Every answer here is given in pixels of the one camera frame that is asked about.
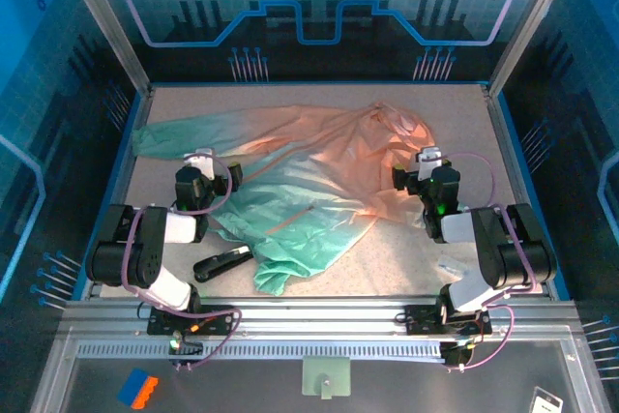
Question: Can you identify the orange and green zip jacket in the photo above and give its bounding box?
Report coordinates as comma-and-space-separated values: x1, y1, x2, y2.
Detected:
132, 100, 437, 298

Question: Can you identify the black stapler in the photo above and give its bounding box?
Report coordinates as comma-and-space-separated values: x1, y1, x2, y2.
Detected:
192, 245, 254, 283

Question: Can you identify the clear plastic wrapper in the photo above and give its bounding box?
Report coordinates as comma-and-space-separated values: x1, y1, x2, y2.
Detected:
436, 260, 470, 280

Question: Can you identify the blue and orange block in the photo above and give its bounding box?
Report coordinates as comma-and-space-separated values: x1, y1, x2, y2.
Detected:
116, 368, 161, 410

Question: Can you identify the green mounting plate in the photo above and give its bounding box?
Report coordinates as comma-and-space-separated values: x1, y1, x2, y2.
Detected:
301, 356, 351, 400

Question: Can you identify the white printed card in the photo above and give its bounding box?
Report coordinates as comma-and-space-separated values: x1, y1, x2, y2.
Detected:
529, 386, 565, 413

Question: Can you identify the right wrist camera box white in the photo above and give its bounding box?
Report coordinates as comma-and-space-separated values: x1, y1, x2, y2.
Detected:
414, 147, 442, 181

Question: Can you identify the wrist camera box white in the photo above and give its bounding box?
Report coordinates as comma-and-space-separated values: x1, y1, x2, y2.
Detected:
183, 147, 217, 181
414, 147, 442, 181

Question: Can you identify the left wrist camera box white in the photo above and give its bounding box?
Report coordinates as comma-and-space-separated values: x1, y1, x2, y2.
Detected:
183, 147, 217, 181

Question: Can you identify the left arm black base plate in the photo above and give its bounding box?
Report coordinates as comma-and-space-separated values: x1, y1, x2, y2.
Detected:
146, 304, 236, 337

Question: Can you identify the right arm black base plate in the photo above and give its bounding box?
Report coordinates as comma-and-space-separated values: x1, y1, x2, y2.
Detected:
404, 303, 494, 337

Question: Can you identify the aluminium front rail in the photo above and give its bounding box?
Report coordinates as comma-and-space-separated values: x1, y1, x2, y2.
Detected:
61, 297, 580, 335

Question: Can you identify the grey slotted cable duct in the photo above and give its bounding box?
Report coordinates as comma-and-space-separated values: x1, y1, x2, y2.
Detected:
75, 341, 445, 360

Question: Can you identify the left aluminium frame post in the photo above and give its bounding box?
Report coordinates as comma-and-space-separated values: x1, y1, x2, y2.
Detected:
51, 0, 155, 98

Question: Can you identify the aluminium frame post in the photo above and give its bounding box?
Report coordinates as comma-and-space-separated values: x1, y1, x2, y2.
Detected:
485, 0, 585, 99
51, 0, 155, 98

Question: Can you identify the right aluminium frame post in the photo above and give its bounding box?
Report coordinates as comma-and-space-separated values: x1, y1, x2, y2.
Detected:
485, 0, 585, 99

